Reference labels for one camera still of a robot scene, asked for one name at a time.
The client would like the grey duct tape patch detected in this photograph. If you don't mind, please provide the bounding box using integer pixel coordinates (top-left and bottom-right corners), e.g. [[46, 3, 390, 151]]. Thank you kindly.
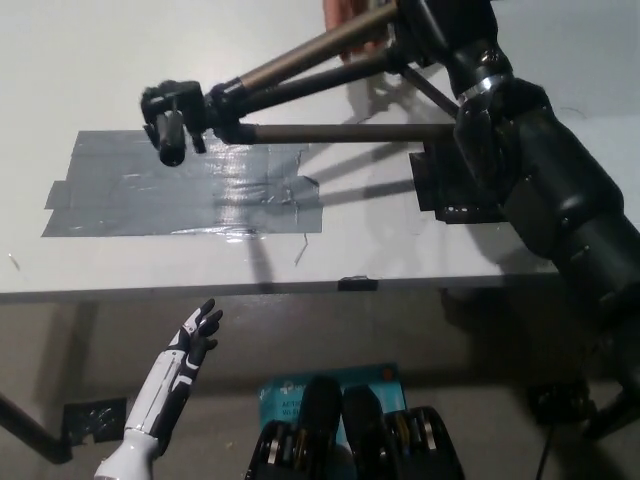
[[43, 129, 324, 240]]

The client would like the black ribbed robot body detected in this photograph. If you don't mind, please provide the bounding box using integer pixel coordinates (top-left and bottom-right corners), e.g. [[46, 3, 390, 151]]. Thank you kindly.
[[248, 375, 462, 480]]

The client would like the black floor tape patch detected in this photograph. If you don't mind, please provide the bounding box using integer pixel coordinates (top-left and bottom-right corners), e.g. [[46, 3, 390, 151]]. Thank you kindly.
[[63, 397, 127, 446]]

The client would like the small black tape strip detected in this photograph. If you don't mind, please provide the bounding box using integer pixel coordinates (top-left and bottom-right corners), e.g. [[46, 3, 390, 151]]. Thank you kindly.
[[338, 274, 379, 293]]

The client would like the teal printed cardboard box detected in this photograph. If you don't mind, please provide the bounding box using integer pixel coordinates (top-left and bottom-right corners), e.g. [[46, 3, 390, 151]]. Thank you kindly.
[[257, 362, 407, 451]]

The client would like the large black tape patch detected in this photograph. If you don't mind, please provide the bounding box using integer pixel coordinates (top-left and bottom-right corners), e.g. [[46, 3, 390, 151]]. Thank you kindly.
[[408, 144, 507, 226]]

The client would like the black slanted table leg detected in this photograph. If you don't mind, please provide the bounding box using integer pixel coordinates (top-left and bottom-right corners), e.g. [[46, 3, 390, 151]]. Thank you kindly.
[[0, 389, 76, 466]]

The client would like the bronze and black camera tripod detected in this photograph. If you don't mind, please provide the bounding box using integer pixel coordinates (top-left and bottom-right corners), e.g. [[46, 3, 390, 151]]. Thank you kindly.
[[141, 0, 462, 169]]

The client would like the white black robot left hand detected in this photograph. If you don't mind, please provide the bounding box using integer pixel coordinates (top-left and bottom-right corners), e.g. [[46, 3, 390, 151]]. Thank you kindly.
[[122, 298, 225, 454]]

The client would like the bare person hand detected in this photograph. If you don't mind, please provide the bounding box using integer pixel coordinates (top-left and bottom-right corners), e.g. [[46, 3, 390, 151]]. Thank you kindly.
[[322, 0, 397, 64]]

